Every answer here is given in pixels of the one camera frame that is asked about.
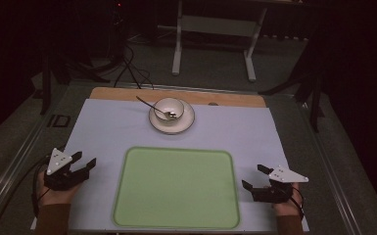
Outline metal spoon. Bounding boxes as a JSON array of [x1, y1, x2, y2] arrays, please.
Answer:
[[135, 95, 178, 120]]

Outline black rectangular floor frame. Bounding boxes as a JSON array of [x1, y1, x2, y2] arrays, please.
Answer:
[[46, 114, 72, 129]]

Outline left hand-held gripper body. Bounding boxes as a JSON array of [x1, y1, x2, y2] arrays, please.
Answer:
[[43, 147, 91, 192]]

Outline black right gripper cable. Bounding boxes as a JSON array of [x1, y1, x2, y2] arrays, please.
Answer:
[[282, 186, 306, 220]]

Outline person's right hand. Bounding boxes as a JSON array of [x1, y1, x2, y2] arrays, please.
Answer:
[[272, 182, 304, 217]]

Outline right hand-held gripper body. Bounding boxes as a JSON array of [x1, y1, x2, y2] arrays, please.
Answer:
[[250, 164, 309, 204]]

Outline green tray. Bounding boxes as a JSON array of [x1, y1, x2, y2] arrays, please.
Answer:
[[112, 146, 242, 230]]

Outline black floor cables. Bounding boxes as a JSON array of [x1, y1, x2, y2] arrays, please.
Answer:
[[111, 40, 155, 90]]

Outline white metal table frame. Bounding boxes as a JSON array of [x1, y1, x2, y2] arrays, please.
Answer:
[[171, 0, 269, 83]]

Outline pale lilac table mat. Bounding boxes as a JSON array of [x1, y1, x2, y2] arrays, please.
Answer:
[[30, 98, 310, 234]]

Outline black metal stand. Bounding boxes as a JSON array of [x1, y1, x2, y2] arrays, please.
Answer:
[[259, 30, 327, 133], [38, 48, 72, 117]]

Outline person's left hand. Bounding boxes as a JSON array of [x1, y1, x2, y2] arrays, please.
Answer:
[[36, 169, 81, 208]]

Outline metal floor rail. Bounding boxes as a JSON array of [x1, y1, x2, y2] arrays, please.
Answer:
[[298, 97, 363, 235], [0, 109, 55, 229]]

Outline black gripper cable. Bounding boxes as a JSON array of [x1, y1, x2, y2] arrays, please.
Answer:
[[282, 186, 306, 220], [29, 155, 52, 218]]

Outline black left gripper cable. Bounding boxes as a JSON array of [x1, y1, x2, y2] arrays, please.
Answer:
[[29, 155, 52, 218]]

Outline white bowl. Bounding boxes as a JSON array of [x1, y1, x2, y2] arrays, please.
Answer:
[[152, 97, 186, 122]]

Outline white plate with dark rim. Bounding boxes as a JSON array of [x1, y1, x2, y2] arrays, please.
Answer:
[[148, 99, 196, 135]]

